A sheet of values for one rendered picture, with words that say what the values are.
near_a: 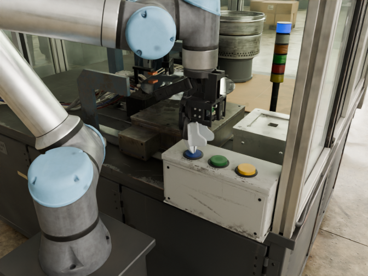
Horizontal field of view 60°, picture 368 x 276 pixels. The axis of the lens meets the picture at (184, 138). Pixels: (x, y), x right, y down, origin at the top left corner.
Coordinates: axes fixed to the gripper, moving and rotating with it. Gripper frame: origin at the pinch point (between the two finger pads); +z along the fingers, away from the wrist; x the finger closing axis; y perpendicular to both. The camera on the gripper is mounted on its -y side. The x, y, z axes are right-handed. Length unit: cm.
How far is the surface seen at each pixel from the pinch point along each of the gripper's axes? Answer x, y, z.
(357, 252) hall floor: 93, 46, 92
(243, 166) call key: 0.0, 14.1, 0.8
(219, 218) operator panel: -3.8, 10.6, 14.7
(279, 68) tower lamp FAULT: 45.9, 6.0, -10.2
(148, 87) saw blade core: 22.8, -30.8, -3.5
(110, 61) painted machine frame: 53, -78, 0
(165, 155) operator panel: -4.0, -4.8, 1.9
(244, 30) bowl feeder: 100, -30, -13
